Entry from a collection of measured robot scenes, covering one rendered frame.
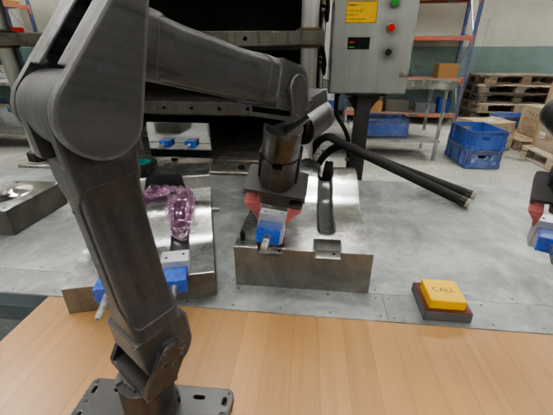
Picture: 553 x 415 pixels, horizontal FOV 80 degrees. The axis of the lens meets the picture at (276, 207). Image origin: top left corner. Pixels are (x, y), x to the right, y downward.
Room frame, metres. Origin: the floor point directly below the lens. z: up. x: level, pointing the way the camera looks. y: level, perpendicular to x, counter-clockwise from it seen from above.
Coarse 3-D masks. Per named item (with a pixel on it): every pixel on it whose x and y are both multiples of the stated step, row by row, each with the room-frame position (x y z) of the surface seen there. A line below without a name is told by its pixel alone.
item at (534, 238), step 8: (544, 216) 0.53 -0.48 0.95; (552, 216) 0.53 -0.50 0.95; (536, 224) 0.51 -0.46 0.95; (544, 224) 0.51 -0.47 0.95; (552, 224) 0.50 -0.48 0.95; (536, 232) 0.51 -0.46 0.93; (544, 232) 0.49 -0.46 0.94; (552, 232) 0.49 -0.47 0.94; (528, 240) 0.52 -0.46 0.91; (536, 240) 0.48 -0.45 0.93; (544, 240) 0.47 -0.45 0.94; (552, 240) 0.47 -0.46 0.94; (536, 248) 0.48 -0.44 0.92; (544, 248) 0.47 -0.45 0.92; (552, 248) 0.45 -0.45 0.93; (552, 256) 0.43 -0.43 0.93; (552, 264) 0.42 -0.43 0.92
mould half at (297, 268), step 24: (312, 168) 0.86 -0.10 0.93; (336, 168) 0.86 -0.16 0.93; (312, 192) 0.76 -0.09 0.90; (336, 192) 0.76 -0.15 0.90; (312, 216) 0.67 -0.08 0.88; (336, 216) 0.67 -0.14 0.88; (360, 216) 0.67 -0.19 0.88; (240, 240) 0.55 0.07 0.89; (288, 240) 0.55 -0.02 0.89; (312, 240) 0.55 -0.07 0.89; (360, 240) 0.55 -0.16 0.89; (240, 264) 0.53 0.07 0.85; (264, 264) 0.52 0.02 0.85; (288, 264) 0.52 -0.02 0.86; (312, 264) 0.51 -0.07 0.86; (336, 264) 0.51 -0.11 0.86; (360, 264) 0.50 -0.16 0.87; (312, 288) 0.51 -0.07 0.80; (336, 288) 0.51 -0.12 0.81; (360, 288) 0.50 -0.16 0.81
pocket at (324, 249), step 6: (318, 240) 0.56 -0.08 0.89; (324, 240) 0.56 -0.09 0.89; (330, 240) 0.56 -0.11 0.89; (336, 240) 0.55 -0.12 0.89; (318, 246) 0.56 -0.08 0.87; (324, 246) 0.56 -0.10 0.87; (330, 246) 0.56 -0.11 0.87; (336, 246) 0.55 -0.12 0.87; (318, 252) 0.55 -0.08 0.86; (324, 252) 0.55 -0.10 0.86; (330, 252) 0.55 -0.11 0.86; (336, 252) 0.55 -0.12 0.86; (318, 258) 0.51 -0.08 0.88; (324, 258) 0.51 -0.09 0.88; (330, 258) 0.51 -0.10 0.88; (336, 258) 0.51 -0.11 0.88
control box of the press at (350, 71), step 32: (352, 0) 1.37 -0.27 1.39; (384, 0) 1.36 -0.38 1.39; (416, 0) 1.34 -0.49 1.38; (352, 32) 1.37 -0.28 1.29; (384, 32) 1.35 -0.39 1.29; (352, 64) 1.37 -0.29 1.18; (384, 64) 1.35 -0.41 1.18; (352, 96) 1.44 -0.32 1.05; (352, 128) 1.45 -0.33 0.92; (352, 160) 1.41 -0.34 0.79
